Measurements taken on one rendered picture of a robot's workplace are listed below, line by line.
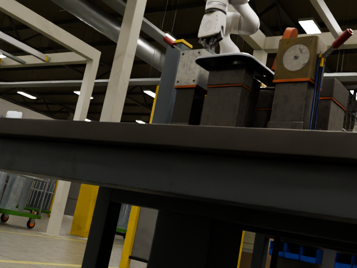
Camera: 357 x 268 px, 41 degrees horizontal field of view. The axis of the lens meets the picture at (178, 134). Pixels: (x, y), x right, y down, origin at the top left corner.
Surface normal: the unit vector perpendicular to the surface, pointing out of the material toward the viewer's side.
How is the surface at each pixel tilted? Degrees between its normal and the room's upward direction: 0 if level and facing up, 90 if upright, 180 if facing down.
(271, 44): 90
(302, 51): 90
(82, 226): 90
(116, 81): 90
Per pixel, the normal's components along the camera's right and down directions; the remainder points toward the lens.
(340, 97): 0.77, 0.02
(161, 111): -0.61, -0.27
